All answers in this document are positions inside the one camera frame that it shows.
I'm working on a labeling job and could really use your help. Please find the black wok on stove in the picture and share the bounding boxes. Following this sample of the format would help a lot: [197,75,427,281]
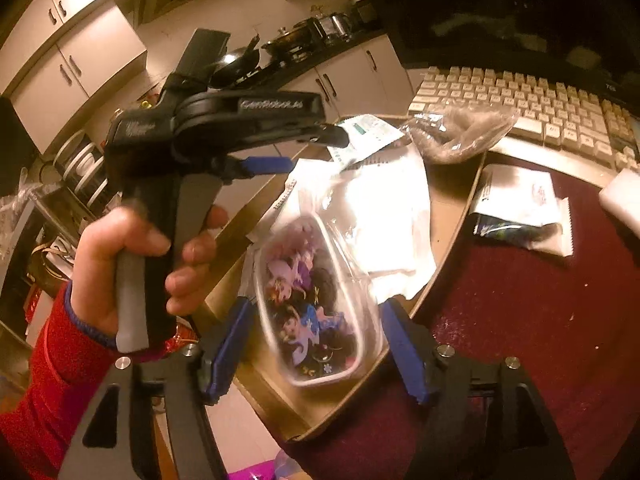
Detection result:
[208,34,260,89]

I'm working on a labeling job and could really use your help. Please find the metal pot on stove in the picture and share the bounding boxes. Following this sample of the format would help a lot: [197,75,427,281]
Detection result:
[262,18,326,64]

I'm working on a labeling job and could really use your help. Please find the cartoon print clear pouch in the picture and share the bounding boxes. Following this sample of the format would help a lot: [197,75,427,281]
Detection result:
[253,212,383,388]

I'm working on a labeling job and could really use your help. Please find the black TCL monitor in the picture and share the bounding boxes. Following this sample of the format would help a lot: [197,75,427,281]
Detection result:
[370,0,639,87]

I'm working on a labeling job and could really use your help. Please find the beige mechanical keyboard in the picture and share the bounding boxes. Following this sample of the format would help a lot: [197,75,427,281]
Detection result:
[409,66,639,171]

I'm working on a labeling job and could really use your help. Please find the dark blue wipes packet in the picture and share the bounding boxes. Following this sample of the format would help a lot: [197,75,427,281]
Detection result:
[470,164,574,258]

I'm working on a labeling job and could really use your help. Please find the white green paper packet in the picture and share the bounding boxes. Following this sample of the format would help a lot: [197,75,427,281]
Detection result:
[328,114,404,169]

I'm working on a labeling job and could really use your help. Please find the brown plush towel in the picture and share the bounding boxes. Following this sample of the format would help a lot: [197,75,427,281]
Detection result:
[399,103,520,165]

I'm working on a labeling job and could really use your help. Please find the red left sleeve forearm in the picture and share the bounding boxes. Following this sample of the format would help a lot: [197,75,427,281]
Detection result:
[0,282,177,480]

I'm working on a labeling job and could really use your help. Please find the person's left hand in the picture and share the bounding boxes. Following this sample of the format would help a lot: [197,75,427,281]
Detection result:
[70,205,229,337]

